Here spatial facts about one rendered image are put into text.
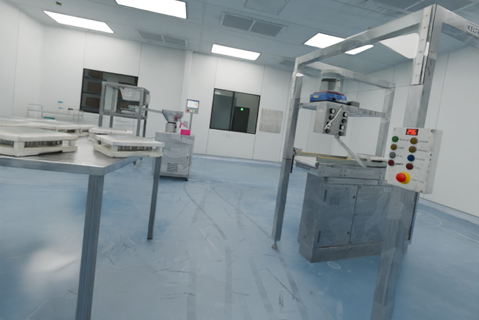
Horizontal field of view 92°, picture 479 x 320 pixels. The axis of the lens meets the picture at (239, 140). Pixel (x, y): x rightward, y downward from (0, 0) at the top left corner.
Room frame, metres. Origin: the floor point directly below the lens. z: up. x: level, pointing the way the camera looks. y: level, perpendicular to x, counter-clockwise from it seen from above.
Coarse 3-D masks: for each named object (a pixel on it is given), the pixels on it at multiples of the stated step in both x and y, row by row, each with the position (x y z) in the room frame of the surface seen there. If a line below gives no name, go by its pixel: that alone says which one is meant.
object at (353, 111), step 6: (318, 102) 1.75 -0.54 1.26; (324, 102) 1.69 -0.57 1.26; (330, 102) 1.67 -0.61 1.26; (306, 108) 2.03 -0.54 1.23; (312, 108) 1.97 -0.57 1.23; (336, 108) 1.70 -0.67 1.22; (342, 108) 1.72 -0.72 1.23; (348, 108) 1.74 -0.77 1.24; (354, 108) 1.76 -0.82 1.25; (360, 108) 1.78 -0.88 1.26; (354, 114) 1.99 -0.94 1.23; (360, 114) 1.94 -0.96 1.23; (366, 114) 1.81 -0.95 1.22; (372, 114) 1.83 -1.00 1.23; (378, 114) 1.86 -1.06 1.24; (384, 114) 1.88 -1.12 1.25
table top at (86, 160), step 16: (80, 144) 1.25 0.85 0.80; (0, 160) 0.78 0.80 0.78; (16, 160) 0.79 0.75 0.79; (32, 160) 0.80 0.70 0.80; (48, 160) 0.81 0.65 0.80; (64, 160) 0.84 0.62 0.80; (80, 160) 0.87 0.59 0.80; (96, 160) 0.90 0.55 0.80; (112, 160) 0.94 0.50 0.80; (128, 160) 1.07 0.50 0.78
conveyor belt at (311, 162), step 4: (300, 156) 1.96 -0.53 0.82; (296, 160) 1.93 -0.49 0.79; (300, 160) 1.88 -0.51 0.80; (304, 160) 1.83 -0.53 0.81; (308, 160) 1.79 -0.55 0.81; (312, 160) 1.76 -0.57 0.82; (304, 164) 1.84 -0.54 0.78; (308, 164) 1.78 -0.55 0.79; (312, 164) 1.74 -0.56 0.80; (340, 164) 1.80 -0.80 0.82; (344, 164) 1.82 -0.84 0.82; (348, 164) 1.83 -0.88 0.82; (352, 164) 1.86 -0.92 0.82
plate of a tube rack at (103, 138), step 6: (96, 138) 1.13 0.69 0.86; (102, 138) 1.08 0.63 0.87; (108, 138) 1.07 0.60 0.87; (114, 144) 1.00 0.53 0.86; (120, 144) 1.02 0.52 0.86; (126, 144) 1.04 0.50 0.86; (132, 144) 1.06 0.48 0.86; (138, 144) 1.08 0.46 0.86; (144, 144) 1.10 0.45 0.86; (150, 144) 1.12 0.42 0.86; (156, 144) 1.15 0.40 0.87; (162, 144) 1.17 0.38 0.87
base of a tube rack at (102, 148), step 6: (102, 144) 1.18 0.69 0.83; (102, 150) 1.07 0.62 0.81; (108, 150) 1.02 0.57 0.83; (120, 150) 1.06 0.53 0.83; (132, 150) 1.10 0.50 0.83; (120, 156) 1.02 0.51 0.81; (126, 156) 1.04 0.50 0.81; (132, 156) 1.08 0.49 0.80; (138, 156) 1.10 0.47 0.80; (144, 156) 1.12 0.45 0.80; (150, 156) 1.13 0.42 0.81; (156, 156) 1.15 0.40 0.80; (162, 156) 1.17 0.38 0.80
